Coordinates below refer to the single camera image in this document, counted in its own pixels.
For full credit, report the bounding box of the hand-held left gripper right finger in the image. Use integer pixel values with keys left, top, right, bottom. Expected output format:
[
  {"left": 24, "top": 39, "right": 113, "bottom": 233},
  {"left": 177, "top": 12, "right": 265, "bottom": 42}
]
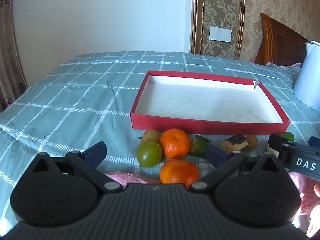
[{"left": 189, "top": 142, "right": 288, "bottom": 193}]

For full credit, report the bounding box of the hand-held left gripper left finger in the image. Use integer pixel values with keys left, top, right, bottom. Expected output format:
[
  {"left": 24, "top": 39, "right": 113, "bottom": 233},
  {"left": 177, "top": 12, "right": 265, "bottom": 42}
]
[{"left": 31, "top": 141, "right": 123, "bottom": 194}]

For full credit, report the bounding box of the green tomato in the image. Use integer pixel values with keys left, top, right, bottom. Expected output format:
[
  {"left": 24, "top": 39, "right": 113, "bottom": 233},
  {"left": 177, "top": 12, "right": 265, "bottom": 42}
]
[
  {"left": 136, "top": 140, "right": 163, "bottom": 168},
  {"left": 279, "top": 132, "right": 295, "bottom": 142}
]

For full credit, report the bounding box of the green cucumber piece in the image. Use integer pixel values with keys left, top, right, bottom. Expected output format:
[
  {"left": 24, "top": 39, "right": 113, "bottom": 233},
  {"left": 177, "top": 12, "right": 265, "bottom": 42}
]
[{"left": 189, "top": 135, "right": 212, "bottom": 158}]

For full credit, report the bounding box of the brown longan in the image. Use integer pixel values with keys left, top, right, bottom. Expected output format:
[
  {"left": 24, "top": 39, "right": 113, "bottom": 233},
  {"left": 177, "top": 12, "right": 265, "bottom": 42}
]
[
  {"left": 246, "top": 135, "right": 259, "bottom": 151},
  {"left": 140, "top": 129, "right": 161, "bottom": 144}
]

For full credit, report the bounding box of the orange mandarin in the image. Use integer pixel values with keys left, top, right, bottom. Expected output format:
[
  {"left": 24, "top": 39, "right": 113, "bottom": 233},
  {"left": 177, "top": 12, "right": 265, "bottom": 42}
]
[
  {"left": 159, "top": 159, "right": 200, "bottom": 184},
  {"left": 159, "top": 128, "right": 191, "bottom": 160}
]

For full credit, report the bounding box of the red cardboard box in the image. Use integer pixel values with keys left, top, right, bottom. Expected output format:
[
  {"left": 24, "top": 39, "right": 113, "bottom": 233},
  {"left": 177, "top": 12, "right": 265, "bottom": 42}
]
[{"left": 130, "top": 70, "right": 291, "bottom": 135}]

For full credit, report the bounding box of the pink towel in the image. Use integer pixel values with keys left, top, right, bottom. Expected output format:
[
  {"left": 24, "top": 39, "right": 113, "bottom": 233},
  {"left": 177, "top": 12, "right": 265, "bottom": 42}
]
[{"left": 104, "top": 170, "right": 316, "bottom": 216}]

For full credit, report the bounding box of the green checked bedsheet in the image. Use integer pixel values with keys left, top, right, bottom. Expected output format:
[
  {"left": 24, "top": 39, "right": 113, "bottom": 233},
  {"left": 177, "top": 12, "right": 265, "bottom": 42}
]
[{"left": 0, "top": 51, "right": 320, "bottom": 230}]

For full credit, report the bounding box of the white electric kettle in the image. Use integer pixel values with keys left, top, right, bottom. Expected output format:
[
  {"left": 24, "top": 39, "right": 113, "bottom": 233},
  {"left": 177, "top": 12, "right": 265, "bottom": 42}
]
[{"left": 293, "top": 40, "right": 320, "bottom": 110}]

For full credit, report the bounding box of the pink crumpled cloth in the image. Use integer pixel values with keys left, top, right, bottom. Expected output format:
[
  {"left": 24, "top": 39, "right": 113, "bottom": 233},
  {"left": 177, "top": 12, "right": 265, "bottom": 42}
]
[{"left": 265, "top": 61, "right": 302, "bottom": 68}]

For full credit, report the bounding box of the wooden headboard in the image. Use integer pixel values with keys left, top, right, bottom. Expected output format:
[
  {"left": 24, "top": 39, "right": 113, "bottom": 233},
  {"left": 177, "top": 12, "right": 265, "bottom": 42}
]
[{"left": 254, "top": 12, "right": 312, "bottom": 65}]

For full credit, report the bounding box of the white light switch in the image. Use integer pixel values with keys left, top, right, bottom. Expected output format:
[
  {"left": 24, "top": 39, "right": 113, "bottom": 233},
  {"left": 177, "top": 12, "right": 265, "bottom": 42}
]
[{"left": 209, "top": 26, "right": 233, "bottom": 42}]

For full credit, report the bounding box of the gold framed wall panel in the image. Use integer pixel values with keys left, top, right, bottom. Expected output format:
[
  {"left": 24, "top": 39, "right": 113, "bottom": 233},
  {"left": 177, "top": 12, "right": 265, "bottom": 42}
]
[{"left": 190, "top": 0, "right": 246, "bottom": 60}]

